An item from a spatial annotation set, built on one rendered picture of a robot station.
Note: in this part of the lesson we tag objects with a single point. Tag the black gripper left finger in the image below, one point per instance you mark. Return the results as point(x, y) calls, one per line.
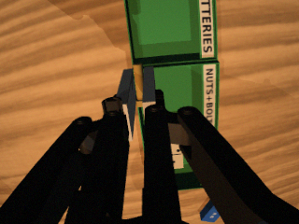
point(44, 194)

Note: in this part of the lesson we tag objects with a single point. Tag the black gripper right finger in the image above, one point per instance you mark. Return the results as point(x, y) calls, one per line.
point(238, 194)

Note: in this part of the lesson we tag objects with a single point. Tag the blue 9v battery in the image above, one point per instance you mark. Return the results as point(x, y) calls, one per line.
point(209, 213)

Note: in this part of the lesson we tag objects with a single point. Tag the beige domino tile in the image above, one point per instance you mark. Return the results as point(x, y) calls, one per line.
point(177, 157)

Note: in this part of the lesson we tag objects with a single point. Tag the green bins with labels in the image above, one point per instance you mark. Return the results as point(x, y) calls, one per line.
point(165, 34)

